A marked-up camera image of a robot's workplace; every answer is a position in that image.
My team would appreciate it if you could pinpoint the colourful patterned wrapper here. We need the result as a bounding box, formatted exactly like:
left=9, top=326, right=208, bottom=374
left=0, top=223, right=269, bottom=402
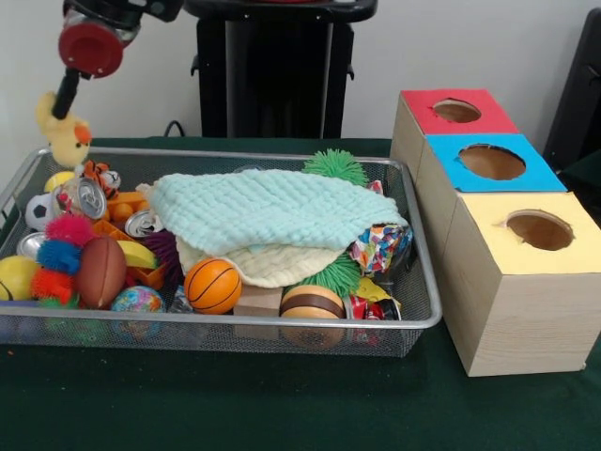
left=349, top=180, right=415, bottom=277

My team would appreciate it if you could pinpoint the metal mesh bin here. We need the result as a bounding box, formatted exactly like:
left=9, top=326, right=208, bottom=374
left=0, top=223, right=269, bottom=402
left=0, top=145, right=445, bottom=358

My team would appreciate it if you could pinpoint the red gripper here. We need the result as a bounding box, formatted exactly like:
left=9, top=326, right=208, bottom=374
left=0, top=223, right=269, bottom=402
left=51, top=22, right=124, bottom=121

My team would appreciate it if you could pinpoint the black furniture frame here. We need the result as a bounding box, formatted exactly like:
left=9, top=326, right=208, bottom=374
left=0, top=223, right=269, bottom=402
left=543, top=7, right=601, bottom=166

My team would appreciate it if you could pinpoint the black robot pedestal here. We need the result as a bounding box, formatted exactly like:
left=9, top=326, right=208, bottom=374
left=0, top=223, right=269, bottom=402
left=180, top=0, right=379, bottom=139

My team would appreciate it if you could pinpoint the globe print ball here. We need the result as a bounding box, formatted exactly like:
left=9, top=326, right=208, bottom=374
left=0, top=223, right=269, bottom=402
left=110, top=285, right=166, bottom=315

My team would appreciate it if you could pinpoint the brown toy football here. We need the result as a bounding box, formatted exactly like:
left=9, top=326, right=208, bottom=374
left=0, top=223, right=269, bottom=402
left=76, top=236, right=128, bottom=310

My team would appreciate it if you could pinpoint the mint green waffle cloth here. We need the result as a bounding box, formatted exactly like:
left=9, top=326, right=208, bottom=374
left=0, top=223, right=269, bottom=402
left=148, top=168, right=408, bottom=257

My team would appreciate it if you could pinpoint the dark green side tablecloth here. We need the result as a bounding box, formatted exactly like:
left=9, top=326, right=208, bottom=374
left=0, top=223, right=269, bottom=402
left=557, top=150, right=601, bottom=212

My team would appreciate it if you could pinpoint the yellow smiley ball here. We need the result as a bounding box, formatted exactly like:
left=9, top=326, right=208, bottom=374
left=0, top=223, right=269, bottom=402
left=0, top=256, right=41, bottom=302

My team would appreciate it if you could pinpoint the toy hamburger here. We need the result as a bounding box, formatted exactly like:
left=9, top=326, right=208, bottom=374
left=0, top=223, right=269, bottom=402
left=280, top=285, right=347, bottom=349

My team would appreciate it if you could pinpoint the orange toy basketball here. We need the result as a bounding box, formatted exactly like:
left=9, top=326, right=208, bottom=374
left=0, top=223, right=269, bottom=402
left=183, top=257, right=243, bottom=315

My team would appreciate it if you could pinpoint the green spiky ball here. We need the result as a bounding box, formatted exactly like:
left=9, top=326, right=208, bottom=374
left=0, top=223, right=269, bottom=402
left=300, top=148, right=370, bottom=187

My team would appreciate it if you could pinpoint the yellow plush duck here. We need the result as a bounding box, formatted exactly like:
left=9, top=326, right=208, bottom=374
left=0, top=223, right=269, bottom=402
left=36, top=91, right=93, bottom=169

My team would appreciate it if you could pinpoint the orange striped plush tiger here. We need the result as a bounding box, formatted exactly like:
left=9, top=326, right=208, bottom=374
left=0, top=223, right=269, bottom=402
left=77, top=160, right=122, bottom=201

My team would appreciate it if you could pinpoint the cream waffle cloth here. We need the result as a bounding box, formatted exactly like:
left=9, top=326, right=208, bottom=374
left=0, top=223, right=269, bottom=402
left=176, top=234, right=348, bottom=288

